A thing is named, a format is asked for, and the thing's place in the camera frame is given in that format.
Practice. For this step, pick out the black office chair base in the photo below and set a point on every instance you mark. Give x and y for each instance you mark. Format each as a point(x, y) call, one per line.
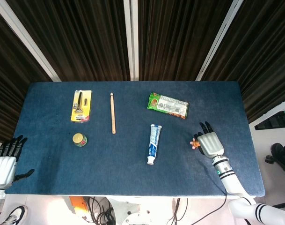
point(280, 154)

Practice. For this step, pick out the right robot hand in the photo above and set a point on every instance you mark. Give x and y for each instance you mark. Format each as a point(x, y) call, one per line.
point(210, 144)

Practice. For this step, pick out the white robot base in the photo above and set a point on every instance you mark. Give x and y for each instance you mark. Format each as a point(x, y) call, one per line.
point(130, 211)

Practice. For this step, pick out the orange toy turtle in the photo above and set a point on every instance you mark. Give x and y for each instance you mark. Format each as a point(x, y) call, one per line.
point(194, 143)

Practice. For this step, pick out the wooden drumstick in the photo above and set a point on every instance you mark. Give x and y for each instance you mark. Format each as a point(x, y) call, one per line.
point(112, 112)

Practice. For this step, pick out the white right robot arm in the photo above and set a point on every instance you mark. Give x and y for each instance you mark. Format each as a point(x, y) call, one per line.
point(236, 185)

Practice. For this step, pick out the green snack packet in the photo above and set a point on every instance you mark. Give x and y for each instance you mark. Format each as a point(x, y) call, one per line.
point(168, 105)

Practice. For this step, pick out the white blue toothpaste tube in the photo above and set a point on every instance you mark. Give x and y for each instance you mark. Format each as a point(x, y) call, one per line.
point(154, 143)

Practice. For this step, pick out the black white sneaker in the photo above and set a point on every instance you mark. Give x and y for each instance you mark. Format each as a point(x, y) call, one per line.
point(14, 215)

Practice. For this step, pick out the blue table cloth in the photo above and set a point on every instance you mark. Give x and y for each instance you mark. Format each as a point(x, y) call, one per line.
point(133, 164)

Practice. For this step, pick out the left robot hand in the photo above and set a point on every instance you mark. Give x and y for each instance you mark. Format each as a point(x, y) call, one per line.
point(2, 167)

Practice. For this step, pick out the razor in yellow blister pack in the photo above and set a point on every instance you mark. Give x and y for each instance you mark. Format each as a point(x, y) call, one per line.
point(81, 106)

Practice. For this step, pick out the small jar with yellow lid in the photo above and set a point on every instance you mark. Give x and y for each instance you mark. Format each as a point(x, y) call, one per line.
point(80, 140)

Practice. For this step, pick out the orange device under table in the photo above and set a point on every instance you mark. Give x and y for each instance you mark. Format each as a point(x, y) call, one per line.
point(78, 205)

